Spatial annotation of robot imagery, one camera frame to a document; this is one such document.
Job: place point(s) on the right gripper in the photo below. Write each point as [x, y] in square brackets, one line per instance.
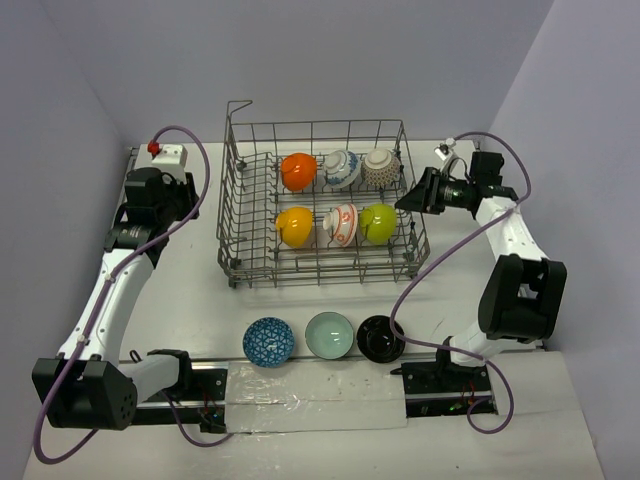
[425, 197]

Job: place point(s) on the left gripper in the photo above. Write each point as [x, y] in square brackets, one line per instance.
[189, 198]

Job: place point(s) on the lime green bowl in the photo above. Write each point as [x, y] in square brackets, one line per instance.
[377, 223]

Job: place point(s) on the grey patterned bowl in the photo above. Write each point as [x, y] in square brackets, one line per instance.
[380, 168]

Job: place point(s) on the orange white patterned bowl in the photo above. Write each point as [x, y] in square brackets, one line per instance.
[341, 224]

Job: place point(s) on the blue floral bowl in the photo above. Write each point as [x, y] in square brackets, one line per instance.
[341, 168]

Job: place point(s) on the yellow-orange bowl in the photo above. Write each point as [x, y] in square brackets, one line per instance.
[294, 226]

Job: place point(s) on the grey wire dish rack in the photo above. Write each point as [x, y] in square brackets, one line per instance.
[251, 195]

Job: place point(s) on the orange bowl white inside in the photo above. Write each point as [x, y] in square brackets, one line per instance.
[298, 171]

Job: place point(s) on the light teal bowl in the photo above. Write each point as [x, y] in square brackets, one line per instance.
[329, 335]

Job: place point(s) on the blue triangle pattern bowl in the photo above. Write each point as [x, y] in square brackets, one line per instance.
[268, 342]

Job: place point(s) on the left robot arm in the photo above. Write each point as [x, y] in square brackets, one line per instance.
[85, 386]

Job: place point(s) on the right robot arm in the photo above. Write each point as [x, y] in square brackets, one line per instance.
[522, 297]

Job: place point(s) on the black glossy bowl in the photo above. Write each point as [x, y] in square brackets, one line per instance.
[376, 341]

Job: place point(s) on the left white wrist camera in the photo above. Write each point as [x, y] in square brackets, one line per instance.
[169, 158]

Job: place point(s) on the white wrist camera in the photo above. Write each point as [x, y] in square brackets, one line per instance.
[169, 158]
[445, 151]

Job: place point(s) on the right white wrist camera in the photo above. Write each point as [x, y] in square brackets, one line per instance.
[445, 151]

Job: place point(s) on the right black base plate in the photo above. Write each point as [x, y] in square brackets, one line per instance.
[441, 388]

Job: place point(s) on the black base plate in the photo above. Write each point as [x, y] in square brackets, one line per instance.
[202, 405]
[441, 388]

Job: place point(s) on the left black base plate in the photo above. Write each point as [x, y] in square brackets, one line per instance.
[202, 405]

